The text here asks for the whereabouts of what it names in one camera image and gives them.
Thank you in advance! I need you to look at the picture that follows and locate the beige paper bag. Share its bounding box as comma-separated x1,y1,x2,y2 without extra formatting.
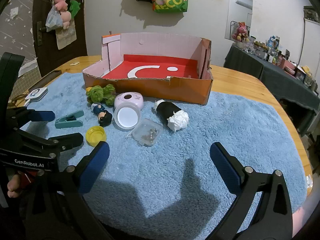
55,20,77,50

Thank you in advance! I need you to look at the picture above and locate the teal clothespin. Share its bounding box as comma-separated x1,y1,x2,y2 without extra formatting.
55,110,84,129

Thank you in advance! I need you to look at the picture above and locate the green cutting mat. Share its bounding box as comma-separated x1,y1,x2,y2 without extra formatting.
14,59,42,92

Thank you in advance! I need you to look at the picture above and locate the black bar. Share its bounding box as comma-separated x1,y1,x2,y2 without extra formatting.
40,69,62,84

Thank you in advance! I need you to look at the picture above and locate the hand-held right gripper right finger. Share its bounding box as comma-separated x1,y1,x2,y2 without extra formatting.
209,142,293,240

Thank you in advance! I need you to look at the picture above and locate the cluster of small table items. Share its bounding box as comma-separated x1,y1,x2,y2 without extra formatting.
235,35,320,92

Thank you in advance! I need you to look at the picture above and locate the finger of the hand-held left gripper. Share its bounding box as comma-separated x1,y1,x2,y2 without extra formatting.
17,132,84,153
7,106,56,123

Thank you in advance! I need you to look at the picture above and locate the orange cardboard box red floor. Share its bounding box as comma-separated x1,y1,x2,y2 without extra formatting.
82,32,214,105

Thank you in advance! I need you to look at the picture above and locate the dark wooden door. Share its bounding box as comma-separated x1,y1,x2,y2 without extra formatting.
32,0,88,58

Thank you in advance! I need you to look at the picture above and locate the clear plastic bag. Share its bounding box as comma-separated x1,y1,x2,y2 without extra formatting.
45,6,63,32

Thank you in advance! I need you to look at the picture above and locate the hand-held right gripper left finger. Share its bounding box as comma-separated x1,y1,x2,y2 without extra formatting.
37,141,118,240

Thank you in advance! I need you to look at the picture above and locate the black roll with white tissue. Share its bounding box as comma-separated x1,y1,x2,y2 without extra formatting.
153,99,190,132

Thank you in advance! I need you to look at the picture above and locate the yellow bottle cap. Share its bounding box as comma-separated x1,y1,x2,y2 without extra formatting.
86,126,107,146

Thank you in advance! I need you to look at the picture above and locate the round clear lid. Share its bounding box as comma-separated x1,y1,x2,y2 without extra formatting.
114,104,142,131

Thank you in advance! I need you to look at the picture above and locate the green plush toy yellow end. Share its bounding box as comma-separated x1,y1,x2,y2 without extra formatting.
86,85,104,103

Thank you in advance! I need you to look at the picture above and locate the person's left hand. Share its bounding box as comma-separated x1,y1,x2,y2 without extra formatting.
7,172,27,198

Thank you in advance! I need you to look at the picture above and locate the pink rabbit plush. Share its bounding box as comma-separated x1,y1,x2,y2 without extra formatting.
231,22,250,42

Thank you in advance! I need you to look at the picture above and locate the blue fluffy mat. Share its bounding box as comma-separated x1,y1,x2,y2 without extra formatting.
10,72,309,227

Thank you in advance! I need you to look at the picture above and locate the pale pink plush toy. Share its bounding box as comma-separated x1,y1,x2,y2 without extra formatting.
60,10,72,30

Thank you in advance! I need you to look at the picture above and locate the hanging green plush toy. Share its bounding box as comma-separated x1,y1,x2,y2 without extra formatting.
69,0,81,20

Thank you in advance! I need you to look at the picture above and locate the pink plush bear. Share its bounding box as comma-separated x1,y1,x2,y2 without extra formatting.
53,0,67,12

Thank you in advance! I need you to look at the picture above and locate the white square device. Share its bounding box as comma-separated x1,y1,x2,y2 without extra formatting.
24,87,48,105

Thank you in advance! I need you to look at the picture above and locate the dark cloth side table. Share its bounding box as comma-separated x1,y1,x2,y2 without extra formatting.
224,42,320,137

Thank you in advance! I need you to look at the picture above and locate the dark-haired doll figure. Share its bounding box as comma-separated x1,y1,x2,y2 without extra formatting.
91,103,113,127

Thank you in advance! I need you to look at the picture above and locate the pink toy camera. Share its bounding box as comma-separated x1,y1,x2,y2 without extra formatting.
114,92,145,111

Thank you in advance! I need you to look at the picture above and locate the metal door handle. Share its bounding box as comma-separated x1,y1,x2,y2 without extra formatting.
37,21,47,46

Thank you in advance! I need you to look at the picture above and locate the small clear plastic box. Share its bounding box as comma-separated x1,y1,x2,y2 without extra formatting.
130,119,163,147

